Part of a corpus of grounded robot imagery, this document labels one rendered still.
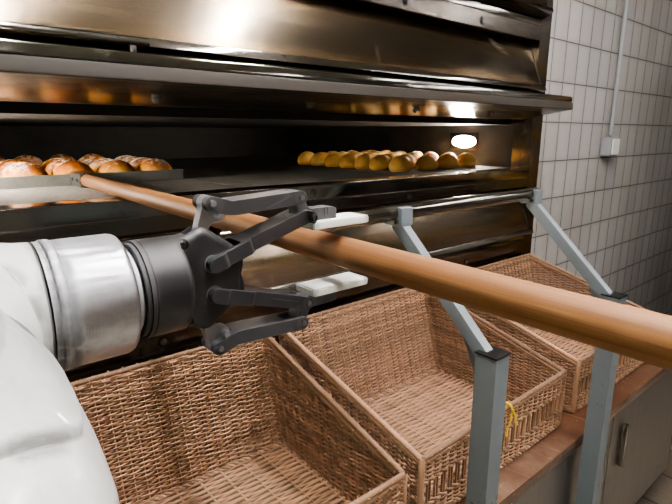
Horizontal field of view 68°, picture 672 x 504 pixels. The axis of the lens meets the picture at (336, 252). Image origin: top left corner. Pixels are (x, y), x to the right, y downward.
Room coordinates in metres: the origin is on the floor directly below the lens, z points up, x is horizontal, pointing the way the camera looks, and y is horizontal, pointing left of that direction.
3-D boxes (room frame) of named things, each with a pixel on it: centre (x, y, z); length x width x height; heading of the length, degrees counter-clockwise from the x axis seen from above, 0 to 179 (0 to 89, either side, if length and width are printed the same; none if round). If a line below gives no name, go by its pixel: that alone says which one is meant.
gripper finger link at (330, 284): (0.48, 0.00, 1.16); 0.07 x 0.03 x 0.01; 130
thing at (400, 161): (2.06, -0.20, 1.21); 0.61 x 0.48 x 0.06; 40
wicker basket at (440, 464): (1.15, -0.21, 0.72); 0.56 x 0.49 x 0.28; 130
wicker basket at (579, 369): (1.55, -0.69, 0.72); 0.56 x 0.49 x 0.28; 129
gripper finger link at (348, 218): (0.48, 0.00, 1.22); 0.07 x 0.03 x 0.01; 130
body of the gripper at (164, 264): (0.39, 0.12, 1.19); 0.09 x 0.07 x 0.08; 130
